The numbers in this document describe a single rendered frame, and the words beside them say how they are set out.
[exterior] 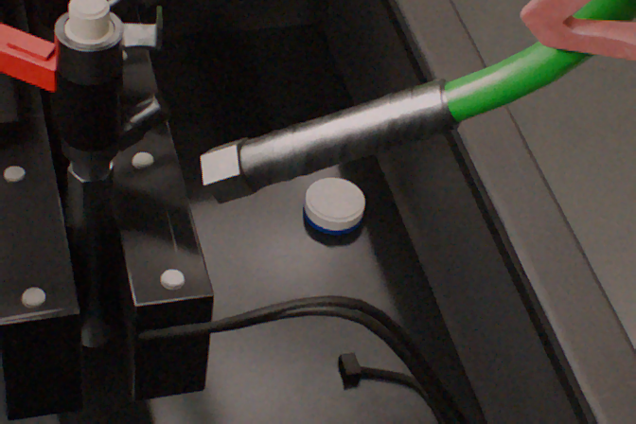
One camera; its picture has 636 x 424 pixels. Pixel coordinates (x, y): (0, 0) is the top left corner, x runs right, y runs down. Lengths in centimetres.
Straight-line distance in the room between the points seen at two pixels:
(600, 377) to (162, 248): 22
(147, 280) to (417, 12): 30
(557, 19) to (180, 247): 27
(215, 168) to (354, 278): 36
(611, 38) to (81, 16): 22
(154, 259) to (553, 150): 160
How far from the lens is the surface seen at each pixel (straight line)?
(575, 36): 40
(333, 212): 82
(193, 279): 60
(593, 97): 229
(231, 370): 76
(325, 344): 77
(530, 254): 69
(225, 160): 46
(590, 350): 65
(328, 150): 44
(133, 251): 61
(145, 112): 56
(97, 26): 52
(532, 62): 42
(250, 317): 56
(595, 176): 215
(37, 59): 55
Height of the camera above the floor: 145
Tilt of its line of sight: 46 degrees down
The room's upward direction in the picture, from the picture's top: 10 degrees clockwise
